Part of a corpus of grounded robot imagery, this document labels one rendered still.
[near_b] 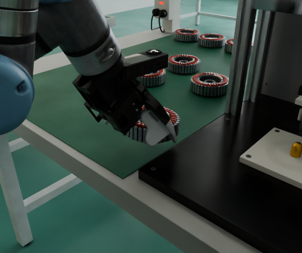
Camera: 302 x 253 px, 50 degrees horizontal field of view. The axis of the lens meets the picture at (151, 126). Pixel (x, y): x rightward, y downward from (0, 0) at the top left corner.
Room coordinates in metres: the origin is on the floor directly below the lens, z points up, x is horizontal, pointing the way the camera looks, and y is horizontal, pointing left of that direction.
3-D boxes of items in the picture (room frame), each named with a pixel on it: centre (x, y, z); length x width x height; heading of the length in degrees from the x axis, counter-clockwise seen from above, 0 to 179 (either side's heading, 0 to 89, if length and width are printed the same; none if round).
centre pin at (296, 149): (0.51, -0.27, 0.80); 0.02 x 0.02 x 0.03
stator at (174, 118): (0.56, 0.00, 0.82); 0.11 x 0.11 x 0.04
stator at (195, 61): (1.07, -0.11, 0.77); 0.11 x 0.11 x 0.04
